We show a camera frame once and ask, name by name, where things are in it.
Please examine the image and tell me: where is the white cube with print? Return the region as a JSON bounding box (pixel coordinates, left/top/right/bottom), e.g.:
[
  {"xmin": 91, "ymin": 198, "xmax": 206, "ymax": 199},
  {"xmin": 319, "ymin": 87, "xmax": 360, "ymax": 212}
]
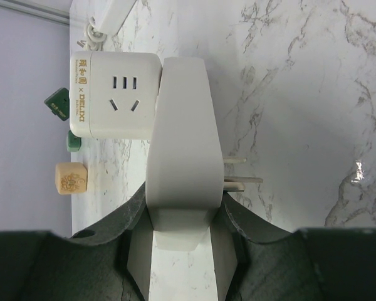
[{"xmin": 69, "ymin": 51, "xmax": 162, "ymax": 140}]

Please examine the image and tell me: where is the dark green cube plug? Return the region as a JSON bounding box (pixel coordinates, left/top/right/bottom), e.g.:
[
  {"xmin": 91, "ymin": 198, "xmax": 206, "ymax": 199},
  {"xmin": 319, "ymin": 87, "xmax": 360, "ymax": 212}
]
[{"xmin": 44, "ymin": 88, "xmax": 70, "ymax": 121}]

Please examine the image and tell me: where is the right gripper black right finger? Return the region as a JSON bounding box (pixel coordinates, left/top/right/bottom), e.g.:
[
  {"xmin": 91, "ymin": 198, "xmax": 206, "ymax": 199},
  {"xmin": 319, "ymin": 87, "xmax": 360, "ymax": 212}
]
[{"xmin": 221, "ymin": 193, "xmax": 376, "ymax": 300}]

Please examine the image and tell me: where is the white power strip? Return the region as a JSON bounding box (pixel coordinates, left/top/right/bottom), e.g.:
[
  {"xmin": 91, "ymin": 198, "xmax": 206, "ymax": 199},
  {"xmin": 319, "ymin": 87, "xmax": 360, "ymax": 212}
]
[{"xmin": 93, "ymin": 0, "xmax": 136, "ymax": 36}]

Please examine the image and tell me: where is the tan wooden cube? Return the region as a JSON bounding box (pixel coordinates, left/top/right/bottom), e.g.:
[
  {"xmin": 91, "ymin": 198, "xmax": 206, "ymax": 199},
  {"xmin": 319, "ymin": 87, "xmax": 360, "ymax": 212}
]
[{"xmin": 55, "ymin": 162, "xmax": 88, "ymax": 195}]

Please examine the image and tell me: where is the aluminium frame rail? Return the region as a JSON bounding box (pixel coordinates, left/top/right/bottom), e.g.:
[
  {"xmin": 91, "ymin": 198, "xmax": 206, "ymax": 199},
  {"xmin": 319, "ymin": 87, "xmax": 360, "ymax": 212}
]
[{"xmin": 0, "ymin": 1, "xmax": 72, "ymax": 26}]

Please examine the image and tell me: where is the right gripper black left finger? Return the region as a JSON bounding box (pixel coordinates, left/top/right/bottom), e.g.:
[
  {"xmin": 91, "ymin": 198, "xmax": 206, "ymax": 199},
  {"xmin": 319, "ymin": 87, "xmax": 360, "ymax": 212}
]
[{"xmin": 0, "ymin": 185, "xmax": 149, "ymax": 300}]

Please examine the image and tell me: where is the light green cube plug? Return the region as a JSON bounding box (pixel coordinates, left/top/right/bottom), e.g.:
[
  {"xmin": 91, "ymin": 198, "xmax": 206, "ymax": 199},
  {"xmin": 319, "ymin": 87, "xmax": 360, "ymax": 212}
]
[{"xmin": 66, "ymin": 130, "xmax": 81, "ymax": 152}]

